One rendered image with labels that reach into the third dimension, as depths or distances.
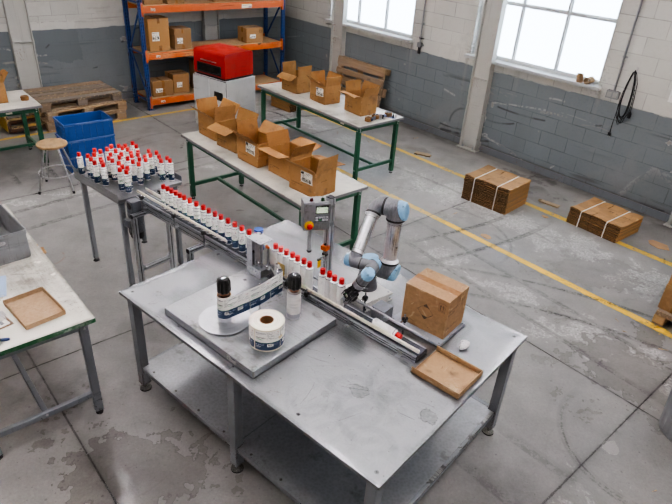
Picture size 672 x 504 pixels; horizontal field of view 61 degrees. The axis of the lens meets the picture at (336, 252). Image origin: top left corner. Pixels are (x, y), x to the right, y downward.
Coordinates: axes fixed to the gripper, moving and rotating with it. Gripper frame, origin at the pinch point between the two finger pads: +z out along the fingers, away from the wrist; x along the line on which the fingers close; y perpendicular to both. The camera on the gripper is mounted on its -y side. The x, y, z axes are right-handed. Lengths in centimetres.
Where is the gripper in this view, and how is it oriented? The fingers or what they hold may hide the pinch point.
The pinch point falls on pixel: (345, 301)
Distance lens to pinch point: 355.7
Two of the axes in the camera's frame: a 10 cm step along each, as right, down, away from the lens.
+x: 6.2, 7.5, -2.2
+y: -6.6, 3.4, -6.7
